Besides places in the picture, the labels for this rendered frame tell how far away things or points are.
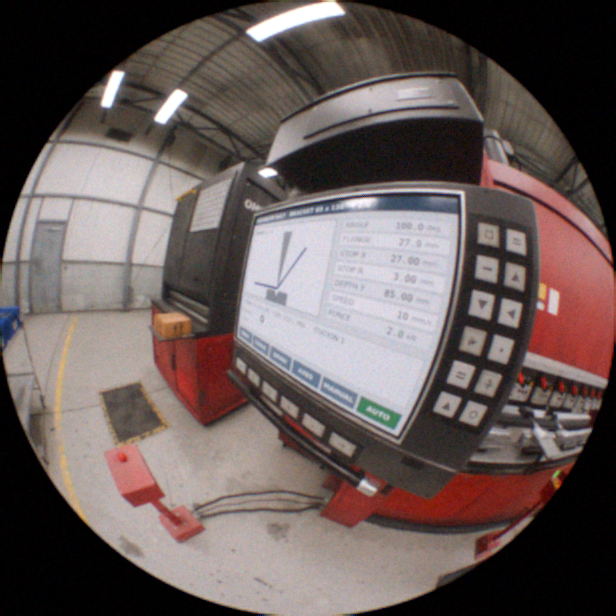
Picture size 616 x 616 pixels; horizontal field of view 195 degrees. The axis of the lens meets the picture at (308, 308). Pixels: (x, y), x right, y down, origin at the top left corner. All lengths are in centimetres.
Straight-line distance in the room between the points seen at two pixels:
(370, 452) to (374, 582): 143
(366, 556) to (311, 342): 153
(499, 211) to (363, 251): 15
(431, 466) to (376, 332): 17
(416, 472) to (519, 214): 29
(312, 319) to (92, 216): 595
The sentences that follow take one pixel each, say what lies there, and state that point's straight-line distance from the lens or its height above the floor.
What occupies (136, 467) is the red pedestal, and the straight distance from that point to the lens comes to 82.
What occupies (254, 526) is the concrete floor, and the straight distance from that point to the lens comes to 150.
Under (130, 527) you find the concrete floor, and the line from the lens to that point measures 166.
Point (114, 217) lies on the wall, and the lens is 598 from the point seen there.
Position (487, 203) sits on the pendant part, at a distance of 22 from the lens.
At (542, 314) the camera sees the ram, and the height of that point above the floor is 158.
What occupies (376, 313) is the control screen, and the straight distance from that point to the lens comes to 19.
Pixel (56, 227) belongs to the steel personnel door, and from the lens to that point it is 619.
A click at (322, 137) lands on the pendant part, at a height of 176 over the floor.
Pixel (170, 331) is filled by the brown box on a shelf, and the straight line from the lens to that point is 125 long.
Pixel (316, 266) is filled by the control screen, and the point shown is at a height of 149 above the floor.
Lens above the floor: 146
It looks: 8 degrees down
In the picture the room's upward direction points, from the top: 11 degrees clockwise
